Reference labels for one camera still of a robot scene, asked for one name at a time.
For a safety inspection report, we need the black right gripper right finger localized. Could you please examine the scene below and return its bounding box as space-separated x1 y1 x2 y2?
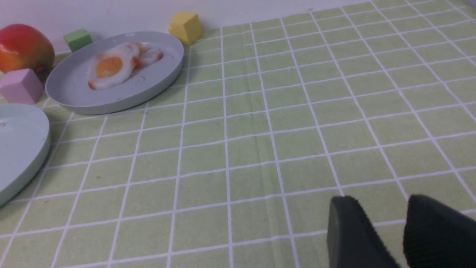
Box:
403 194 476 268

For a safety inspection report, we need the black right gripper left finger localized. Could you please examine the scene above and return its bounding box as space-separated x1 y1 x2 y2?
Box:
327 196 400 268

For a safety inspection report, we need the fried egg front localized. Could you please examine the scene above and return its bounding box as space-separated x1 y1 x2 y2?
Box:
87 42 139 90

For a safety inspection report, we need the fried egg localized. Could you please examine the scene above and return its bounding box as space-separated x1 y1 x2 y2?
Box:
87 42 139 90
135 42 164 68

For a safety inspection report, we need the green checkered tablecloth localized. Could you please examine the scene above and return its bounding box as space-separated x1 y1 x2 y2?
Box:
0 0 476 268

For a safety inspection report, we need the yellow cube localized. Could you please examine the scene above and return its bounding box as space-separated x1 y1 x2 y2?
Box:
168 12 203 46

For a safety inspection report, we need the fried egg rear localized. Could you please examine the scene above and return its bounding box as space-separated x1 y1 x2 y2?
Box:
135 42 164 68

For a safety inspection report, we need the grey plate with eggs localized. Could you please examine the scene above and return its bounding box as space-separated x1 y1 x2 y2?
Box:
45 31 184 114

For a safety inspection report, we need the green cube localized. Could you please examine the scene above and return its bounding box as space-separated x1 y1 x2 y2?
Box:
63 28 93 53

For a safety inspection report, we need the light blue centre plate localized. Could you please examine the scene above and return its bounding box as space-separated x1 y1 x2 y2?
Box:
0 104 51 206

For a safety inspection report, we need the pink cube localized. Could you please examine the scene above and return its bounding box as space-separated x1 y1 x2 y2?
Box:
0 68 44 105

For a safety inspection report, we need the red yellow apple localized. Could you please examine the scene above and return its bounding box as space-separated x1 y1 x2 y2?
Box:
0 24 55 75

